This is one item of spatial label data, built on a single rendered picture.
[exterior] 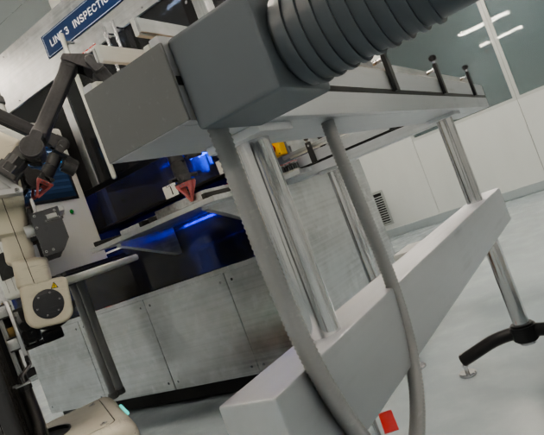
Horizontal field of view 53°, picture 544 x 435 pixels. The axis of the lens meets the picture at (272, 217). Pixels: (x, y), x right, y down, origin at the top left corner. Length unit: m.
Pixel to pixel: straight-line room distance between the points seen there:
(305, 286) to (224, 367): 1.97
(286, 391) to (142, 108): 0.33
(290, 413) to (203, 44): 0.38
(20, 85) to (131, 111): 2.71
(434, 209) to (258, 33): 6.35
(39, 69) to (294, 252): 2.59
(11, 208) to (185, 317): 1.01
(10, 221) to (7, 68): 1.42
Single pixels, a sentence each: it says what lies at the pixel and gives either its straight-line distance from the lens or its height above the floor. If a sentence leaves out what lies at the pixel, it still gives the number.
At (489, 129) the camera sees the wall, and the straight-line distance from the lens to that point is 6.61.
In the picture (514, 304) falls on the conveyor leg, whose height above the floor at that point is 0.21.
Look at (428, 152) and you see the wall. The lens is 6.75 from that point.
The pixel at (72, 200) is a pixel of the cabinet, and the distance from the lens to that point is 2.85.
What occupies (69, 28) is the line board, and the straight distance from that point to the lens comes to 2.99.
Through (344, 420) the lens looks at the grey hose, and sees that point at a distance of 0.66.
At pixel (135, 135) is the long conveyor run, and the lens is 0.60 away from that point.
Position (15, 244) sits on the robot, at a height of 0.96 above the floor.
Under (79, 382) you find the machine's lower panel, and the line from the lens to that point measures 3.47.
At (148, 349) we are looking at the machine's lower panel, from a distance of 2.96.
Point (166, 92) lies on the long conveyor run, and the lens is 0.57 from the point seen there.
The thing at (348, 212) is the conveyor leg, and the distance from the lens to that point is 2.29.
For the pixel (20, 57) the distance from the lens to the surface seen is 3.30.
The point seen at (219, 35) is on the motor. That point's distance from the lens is 0.55.
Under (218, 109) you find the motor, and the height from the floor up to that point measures 0.84.
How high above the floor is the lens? 0.72
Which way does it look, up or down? level
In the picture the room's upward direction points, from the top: 21 degrees counter-clockwise
